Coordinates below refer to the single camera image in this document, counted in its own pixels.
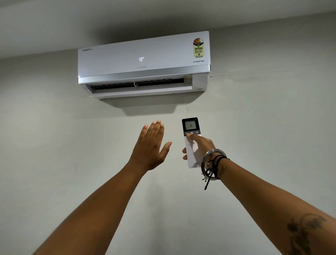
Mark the person's right thumb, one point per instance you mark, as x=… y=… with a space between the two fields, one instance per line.
x=193 y=138

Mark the black thread wristband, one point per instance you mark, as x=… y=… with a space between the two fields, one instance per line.
x=214 y=168

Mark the person's right hand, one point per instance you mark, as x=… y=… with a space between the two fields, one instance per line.
x=202 y=146

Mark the energy rating sticker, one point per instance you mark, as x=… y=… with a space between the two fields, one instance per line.
x=198 y=47

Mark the person's right forearm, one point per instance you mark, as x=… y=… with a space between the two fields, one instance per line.
x=273 y=210

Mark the person's left hand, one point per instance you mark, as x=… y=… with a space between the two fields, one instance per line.
x=148 y=151

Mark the person's left middle finger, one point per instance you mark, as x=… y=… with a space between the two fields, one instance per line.
x=154 y=131

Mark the silver metal bangle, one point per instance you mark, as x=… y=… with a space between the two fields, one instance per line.
x=210 y=164

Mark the white air conditioner remote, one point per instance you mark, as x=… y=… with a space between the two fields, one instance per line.
x=192 y=155

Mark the white wall air conditioner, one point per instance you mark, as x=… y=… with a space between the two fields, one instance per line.
x=147 y=63

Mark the person's left thumb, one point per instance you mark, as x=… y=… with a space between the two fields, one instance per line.
x=166 y=149

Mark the person's left forearm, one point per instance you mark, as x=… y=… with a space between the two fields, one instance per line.
x=91 y=212

